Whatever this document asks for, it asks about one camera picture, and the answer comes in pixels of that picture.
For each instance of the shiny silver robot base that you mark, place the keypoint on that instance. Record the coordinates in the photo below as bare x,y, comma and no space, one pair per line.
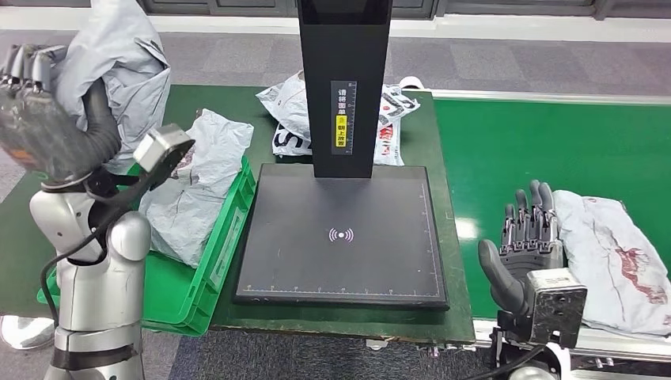
21,333

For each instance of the ruler label sticker, yellow patch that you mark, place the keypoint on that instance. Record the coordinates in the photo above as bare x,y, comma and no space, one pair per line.
343,115

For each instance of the dark green work table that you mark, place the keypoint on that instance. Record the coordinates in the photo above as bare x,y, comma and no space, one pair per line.
220,105

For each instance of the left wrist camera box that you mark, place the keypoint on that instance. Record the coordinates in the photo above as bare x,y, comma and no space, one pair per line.
157,149

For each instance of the aluminium conveyor frame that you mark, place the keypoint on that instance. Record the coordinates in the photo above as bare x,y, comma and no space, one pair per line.
629,346

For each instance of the plain white parcel bag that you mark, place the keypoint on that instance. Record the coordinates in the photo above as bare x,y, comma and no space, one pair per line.
209,168

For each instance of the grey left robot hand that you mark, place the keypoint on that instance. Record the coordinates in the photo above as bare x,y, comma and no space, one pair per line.
36,131

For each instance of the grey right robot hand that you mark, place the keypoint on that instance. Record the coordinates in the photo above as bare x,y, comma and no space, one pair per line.
529,257

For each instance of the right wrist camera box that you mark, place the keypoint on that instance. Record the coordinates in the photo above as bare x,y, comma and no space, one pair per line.
555,309

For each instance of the white parcel bag, black-red print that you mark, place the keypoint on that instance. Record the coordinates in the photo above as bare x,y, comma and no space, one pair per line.
285,105

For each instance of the black inbound scanner machine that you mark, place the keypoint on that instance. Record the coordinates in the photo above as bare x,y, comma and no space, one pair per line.
341,241

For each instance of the green plastic crate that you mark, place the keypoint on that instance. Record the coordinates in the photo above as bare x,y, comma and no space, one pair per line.
178,299

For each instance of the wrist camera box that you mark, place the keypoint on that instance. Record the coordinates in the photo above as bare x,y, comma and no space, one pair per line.
157,149
555,309

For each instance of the green conveyor belt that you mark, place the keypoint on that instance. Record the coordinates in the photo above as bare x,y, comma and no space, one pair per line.
524,147

